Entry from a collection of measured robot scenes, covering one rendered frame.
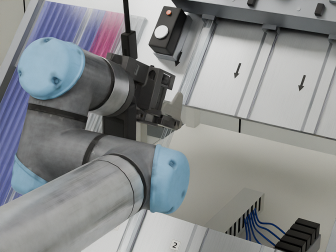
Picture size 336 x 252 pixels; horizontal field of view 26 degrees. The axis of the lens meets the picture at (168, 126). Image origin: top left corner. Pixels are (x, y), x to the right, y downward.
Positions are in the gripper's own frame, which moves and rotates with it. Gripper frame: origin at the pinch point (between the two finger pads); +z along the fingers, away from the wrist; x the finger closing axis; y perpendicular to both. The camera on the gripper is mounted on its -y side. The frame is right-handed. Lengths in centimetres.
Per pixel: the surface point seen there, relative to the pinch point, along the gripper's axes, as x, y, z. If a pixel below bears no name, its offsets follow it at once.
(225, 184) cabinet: 12, -8, 57
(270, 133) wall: 55, 15, 191
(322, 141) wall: 32, 16, 191
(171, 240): -6.9, -16.9, -2.8
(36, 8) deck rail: 36.1, 15.7, 3.6
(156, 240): -4.5, -17.6, -2.9
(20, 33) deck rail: 36.9, 10.3, 2.1
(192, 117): 35, 7, 76
